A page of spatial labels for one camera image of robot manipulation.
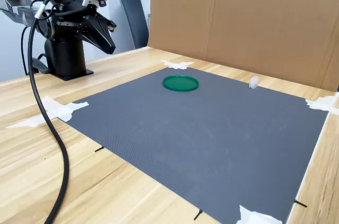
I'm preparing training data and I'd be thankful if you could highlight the thick black camera cable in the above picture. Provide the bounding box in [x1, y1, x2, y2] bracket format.
[28, 0, 95, 224]

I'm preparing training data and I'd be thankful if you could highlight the thin black cable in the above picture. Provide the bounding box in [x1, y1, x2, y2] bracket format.
[20, 25, 51, 76]

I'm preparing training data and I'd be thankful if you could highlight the round green lid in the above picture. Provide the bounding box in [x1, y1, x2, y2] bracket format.
[162, 75, 200, 93]

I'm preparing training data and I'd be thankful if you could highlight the dark grey chair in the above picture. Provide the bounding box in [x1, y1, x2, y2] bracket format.
[118, 0, 149, 49]

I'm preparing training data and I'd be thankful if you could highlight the brown cardboard partition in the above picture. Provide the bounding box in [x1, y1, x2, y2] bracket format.
[147, 0, 339, 92]

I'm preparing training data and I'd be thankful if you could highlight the dark grey mat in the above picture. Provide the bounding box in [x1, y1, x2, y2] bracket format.
[57, 66, 329, 224]

